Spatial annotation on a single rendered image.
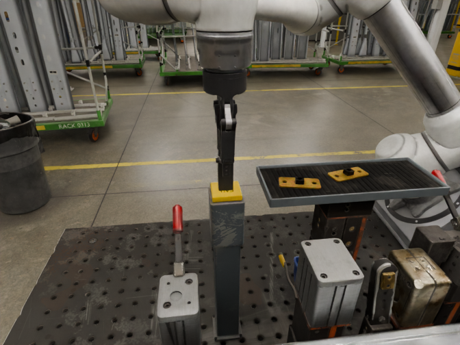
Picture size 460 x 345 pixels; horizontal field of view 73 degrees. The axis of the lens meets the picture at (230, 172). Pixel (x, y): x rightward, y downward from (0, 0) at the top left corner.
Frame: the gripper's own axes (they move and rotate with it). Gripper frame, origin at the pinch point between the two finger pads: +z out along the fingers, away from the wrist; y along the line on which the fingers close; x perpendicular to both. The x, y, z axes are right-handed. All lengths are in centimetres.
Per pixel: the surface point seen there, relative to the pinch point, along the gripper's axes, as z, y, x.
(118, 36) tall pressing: 37, -700, -161
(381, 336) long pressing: 18.6, 25.1, 23.3
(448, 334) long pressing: 18.9, 25.9, 34.9
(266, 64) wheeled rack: 90, -629, 156
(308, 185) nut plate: 2.6, 2.1, 16.7
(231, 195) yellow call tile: 3.5, 2.6, 0.9
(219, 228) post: 11.0, 3.5, -1.7
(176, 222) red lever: 7.1, 5.2, -10.1
